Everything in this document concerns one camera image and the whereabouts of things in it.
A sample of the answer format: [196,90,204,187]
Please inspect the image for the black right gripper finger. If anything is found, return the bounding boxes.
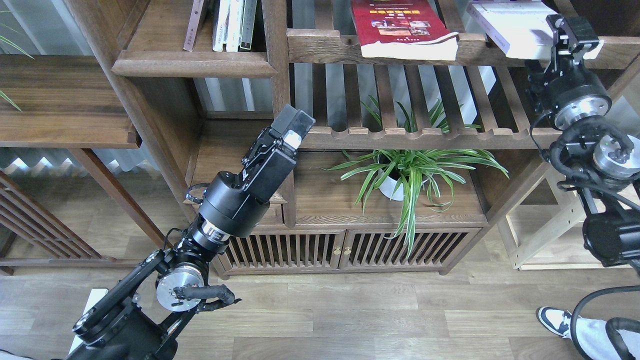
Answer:
[546,14,570,51]

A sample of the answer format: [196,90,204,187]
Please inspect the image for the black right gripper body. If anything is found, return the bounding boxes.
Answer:
[525,17,612,131]

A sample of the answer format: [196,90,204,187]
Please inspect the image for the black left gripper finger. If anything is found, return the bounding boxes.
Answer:
[283,111,316,150]
[270,104,298,137]

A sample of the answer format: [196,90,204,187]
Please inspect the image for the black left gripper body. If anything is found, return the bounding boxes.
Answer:
[186,127,298,239]

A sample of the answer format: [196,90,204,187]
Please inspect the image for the white lavender paperback book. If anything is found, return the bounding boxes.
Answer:
[466,0,604,61]

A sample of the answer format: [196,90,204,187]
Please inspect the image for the maroon book Chinese characters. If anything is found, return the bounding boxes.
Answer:
[183,0,210,51]

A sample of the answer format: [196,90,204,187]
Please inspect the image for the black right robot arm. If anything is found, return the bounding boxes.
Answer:
[525,14,639,269]

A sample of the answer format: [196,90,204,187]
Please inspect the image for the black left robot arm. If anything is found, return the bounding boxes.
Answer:
[67,104,315,360]

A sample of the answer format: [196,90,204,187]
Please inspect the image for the white upright book left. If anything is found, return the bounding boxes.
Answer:
[212,0,231,52]

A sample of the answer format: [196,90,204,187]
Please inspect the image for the white upright book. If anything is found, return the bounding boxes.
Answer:
[225,0,245,53]
[212,0,231,52]

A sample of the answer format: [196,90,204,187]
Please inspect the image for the white upright book middle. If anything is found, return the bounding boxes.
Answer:
[225,0,245,53]

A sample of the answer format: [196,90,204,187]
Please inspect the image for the white plant pot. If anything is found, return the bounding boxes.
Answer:
[379,170,405,201]

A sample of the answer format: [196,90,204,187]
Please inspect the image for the dark green upright book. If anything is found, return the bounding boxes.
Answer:
[238,0,258,52]

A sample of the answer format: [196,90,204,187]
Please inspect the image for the dark wooden bookshelf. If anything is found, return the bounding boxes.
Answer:
[65,0,544,277]

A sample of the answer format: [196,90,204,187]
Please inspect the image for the green spider plant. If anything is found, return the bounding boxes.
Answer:
[321,95,510,258]

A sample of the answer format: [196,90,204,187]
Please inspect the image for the red paperback book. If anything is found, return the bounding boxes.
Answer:
[350,0,458,61]

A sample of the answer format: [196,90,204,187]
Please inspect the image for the white floor stand leg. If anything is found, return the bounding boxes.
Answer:
[68,288,109,354]

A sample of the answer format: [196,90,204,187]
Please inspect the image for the blue white sneaker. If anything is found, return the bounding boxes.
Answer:
[535,306,573,338]

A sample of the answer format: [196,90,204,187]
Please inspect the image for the green leaf at left edge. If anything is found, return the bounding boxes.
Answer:
[0,35,35,112]

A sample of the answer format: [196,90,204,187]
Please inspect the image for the light wooden shelf frame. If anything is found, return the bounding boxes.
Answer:
[497,136,639,271]

